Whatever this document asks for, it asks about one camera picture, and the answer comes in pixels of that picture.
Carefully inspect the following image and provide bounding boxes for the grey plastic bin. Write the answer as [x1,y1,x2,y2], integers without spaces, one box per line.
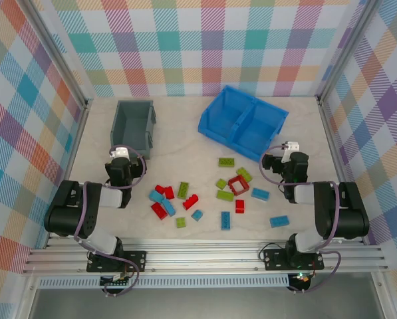
[110,99,158,161]

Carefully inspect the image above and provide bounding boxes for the red square frame lego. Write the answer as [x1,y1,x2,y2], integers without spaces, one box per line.
[227,175,251,196]

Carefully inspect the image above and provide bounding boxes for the blue two-compartment plastic bin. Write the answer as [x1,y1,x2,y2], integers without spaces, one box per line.
[197,84,289,163]

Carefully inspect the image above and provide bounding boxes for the red stepped lego brick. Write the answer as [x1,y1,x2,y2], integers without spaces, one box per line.
[182,193,199,211]

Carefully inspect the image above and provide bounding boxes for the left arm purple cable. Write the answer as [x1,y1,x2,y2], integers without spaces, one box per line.
[73,145,148,298]

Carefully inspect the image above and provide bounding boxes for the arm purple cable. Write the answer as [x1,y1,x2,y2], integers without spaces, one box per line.
[259,143,342,295]
[73,145,148,298]

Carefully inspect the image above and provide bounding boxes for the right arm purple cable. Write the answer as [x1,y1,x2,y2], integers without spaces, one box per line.
[259,143,342,295]

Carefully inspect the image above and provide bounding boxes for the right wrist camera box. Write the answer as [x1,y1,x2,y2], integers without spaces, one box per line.
[282,141,301,163]

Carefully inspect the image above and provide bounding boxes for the right aluminium side rail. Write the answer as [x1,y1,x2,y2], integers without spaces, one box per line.
[317,95,367,246]

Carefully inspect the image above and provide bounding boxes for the aluminium side rail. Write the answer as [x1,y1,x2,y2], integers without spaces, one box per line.
[43,99,92,250]
[317,95,367,246]

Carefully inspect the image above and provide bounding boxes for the left aluminium side rail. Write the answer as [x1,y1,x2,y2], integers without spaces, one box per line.
[43,99,92,250]

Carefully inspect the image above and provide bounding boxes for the thin black wire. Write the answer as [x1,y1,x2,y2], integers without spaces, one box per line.
[258,243,276,262]

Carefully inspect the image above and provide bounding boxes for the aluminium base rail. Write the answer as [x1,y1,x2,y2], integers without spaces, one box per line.
[21,237,391,276]

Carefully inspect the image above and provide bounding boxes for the slotted white cable duct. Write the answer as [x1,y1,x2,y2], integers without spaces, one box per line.
[38,277,291,290]

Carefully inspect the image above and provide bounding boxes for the right aluminium frame post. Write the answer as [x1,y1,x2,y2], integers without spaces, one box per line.
[316,0,384,106]

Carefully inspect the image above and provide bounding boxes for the aluminium frame post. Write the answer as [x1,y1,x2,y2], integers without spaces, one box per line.
[316,0,384,106]
[24,0,94,112]

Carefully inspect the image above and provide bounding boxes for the left aluminium frame post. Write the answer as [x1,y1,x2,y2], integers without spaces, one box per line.
[24,0,94,112]

